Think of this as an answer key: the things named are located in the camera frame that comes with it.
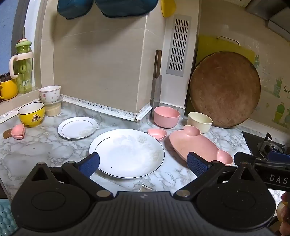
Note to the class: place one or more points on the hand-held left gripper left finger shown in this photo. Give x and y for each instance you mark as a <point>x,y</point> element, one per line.
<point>90,162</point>

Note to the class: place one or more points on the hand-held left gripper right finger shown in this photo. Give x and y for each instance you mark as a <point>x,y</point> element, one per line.
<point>197,163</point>

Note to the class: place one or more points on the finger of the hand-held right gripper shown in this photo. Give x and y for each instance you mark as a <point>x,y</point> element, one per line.
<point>244,157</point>
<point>279,156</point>

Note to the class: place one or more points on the pink bear-shaped plate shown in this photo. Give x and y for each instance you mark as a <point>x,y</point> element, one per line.
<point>192,143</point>

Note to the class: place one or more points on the small white plate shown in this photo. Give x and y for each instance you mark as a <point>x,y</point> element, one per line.
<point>77,127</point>

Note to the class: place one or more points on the large white plate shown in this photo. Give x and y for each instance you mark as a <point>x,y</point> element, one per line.
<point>126,152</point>

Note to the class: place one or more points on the cream bowl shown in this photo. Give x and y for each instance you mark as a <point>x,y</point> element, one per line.
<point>199,122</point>

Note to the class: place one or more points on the pink bowl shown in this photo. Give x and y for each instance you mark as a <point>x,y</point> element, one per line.
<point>166,116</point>

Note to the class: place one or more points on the person's right hand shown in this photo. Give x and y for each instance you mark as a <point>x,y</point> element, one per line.
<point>286,227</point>

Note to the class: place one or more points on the black gas stove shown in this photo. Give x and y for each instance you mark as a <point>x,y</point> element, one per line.
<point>256,143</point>

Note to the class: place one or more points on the music note edge tape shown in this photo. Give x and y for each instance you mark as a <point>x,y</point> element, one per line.
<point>102,106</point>

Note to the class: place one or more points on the clear plastic container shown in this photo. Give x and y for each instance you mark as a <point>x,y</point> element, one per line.
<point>53,109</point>

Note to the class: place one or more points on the round wooden cutting board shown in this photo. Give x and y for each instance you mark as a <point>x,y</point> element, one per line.
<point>225,90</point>

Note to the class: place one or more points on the yellow ceramic bowl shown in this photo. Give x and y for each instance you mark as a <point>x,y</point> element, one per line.
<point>31,118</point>

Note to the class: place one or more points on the white floral bowl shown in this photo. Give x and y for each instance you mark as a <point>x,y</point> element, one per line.
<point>49,95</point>

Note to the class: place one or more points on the small pink heart dish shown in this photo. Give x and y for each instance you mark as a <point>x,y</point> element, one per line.
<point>18,132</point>

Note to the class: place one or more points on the cleaver knife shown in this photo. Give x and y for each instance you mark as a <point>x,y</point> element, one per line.
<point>156,88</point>

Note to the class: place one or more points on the small brown object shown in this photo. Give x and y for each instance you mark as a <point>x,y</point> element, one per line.
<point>6,133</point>

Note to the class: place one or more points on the teal bumpy tray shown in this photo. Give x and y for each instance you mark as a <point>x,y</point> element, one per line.
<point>5,217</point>

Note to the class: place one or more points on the yellow mug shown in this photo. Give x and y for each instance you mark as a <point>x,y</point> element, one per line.
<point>8,89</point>

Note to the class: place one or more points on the yellow plastic cutting board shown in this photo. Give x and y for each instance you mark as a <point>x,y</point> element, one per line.
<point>208,45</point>

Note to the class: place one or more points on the grey vent grille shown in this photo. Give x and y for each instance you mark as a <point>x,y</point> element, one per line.
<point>179,45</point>

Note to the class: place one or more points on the blue plastic basin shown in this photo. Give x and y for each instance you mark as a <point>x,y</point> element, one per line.
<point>74,8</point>
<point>126,6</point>

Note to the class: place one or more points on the yellow plastic scoop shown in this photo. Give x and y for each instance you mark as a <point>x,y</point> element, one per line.
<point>168,8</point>

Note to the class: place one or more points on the cactus wall sticker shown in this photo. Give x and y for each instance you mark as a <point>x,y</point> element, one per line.
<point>278,86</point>

